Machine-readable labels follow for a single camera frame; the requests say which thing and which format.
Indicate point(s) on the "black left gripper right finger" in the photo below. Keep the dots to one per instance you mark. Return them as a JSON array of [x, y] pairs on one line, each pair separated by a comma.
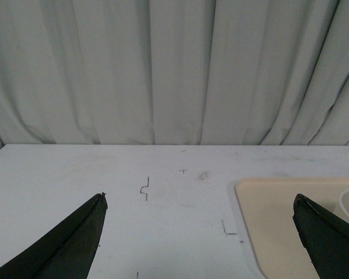
[[324, 235]]

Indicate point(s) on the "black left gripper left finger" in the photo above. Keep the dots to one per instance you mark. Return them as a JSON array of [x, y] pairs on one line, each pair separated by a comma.
[[66, 251]]

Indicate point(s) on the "beige square plate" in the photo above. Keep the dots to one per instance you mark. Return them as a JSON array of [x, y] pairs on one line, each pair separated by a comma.
[[267, 208]]

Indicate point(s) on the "grey-white curtain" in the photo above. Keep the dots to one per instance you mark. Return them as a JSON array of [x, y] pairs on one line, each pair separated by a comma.
[[174, 72]]

